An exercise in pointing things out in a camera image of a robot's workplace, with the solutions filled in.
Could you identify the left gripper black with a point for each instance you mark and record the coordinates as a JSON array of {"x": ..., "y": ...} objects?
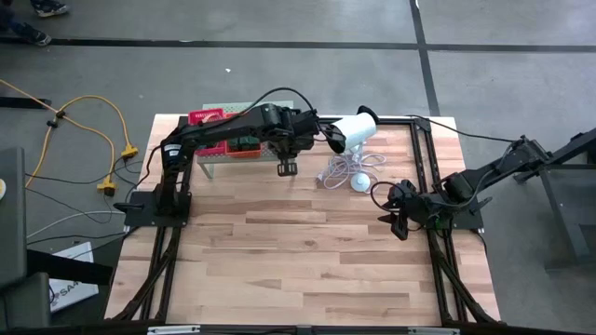
[{"x": 298, "y": 130}]

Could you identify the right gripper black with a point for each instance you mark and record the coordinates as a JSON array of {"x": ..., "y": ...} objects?
[{"x": 414, "y": 207}]

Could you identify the orange plastic basket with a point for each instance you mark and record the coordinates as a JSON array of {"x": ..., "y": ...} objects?
[{"x": 247, "y": 154}]

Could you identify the red plastic basket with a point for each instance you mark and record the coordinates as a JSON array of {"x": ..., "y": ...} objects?
[{"x": 205, "y": 115}]

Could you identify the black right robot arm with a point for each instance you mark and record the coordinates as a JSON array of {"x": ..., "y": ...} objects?
[{"x": 479, "y": 179}]

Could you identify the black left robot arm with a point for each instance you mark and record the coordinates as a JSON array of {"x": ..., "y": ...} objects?
[{"x": 209, "y": 130}]

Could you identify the white clamp desk lamp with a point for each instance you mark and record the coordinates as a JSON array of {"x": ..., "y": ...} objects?
[{"x": 358, "y": 128}]

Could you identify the green perforated metal shelf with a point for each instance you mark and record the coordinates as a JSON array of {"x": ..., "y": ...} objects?
[{"x": 242, "y": 106}]

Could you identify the black metal side table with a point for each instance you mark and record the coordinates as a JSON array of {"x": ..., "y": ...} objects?
[{"x": 568, "y": 186}]

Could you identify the black metal beam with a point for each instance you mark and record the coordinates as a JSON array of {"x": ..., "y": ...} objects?
[{"x": 70, "y": 267}]

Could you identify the white printed sign board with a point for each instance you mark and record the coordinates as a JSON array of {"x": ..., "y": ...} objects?
[{"x": 70, "y": 288}]

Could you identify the person's shoe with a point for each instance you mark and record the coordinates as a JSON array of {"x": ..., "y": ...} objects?
[
  {"x": 30, "y": 33},
  {"x": 49, "y": 8}
]

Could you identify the black floor strip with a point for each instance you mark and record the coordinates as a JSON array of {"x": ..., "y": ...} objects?
[{"x": 23, "y": 102}]

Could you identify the grey equipment case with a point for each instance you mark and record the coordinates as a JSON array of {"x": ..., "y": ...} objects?
[{"x": 11, "y": 209}]

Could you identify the dark grey storage box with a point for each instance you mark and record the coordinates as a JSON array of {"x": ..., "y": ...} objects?
[{"x": 23, "y": 302}]

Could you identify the black aluminium table frame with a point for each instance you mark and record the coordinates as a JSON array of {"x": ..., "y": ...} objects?
[{"x": 396, "y": 121}]

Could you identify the silver metal bracket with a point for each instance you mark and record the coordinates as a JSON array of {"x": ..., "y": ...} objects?
[
  {"x": 433, "y": 331},
  {"x": 172, "y": 330}
]

